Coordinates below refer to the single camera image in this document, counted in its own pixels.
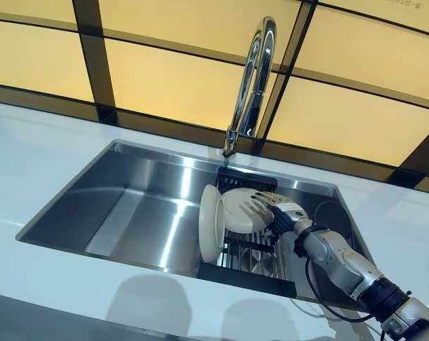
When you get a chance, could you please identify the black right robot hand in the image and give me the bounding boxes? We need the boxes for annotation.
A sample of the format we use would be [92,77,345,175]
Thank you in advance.
[238,190,313,236]

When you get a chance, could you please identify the cream plate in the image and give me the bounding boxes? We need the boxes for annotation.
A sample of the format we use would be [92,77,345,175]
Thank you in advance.
[198,183,226,265]
[219,188,274,234]

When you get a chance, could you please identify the black dish drying rack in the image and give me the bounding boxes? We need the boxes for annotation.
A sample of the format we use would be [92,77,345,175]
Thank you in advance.
[197,167,298,298]

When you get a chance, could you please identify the chrome gooseneck faucet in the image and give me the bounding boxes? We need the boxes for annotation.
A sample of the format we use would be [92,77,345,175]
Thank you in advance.
[223,16,278,160]

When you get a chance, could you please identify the stainless steel sink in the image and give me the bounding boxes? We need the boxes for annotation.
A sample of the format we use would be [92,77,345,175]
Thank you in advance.
[16,139,374,305]

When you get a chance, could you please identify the dark lattice wall frame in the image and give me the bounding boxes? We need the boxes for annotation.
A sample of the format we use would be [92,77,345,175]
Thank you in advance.
[0,0,429,196]

